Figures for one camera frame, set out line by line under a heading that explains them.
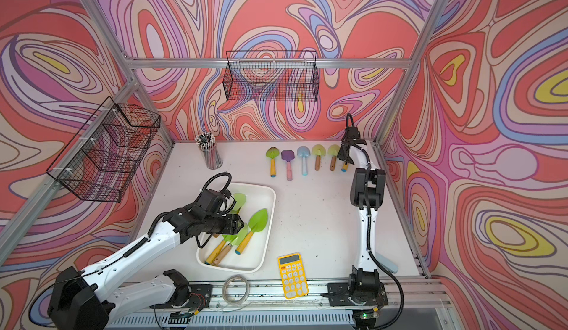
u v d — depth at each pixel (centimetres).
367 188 73
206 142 96
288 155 115
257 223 90
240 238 84
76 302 38
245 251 82
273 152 112
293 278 76
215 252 81
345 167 108
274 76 96
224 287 75
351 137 91
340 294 73
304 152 112
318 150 115
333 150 115
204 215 60
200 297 73
